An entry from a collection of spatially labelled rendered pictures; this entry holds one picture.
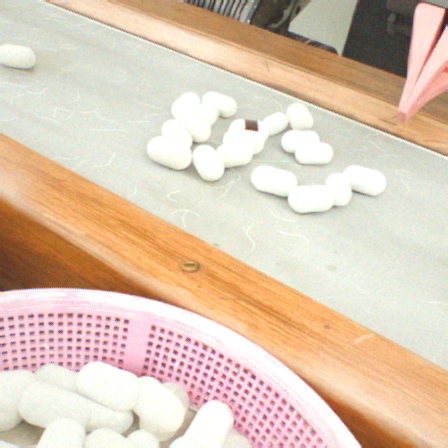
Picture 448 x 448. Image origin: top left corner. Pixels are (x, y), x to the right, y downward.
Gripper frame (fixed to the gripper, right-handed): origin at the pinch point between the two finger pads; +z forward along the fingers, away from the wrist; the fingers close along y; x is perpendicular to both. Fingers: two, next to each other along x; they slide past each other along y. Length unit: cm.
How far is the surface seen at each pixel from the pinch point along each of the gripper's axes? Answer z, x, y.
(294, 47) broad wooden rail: -12.7, 17.9, -18.5
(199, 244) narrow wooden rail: 17.4, -7.5, -5.5
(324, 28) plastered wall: -117, 165, -78
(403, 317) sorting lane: 14.7, -2.1, 6.4
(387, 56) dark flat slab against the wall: -114, 165, -47
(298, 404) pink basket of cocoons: 22.2, -11.4, 4.2
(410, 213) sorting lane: 5.3, 5.8, 3.3
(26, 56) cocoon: 7.7, 2.0, -35.4
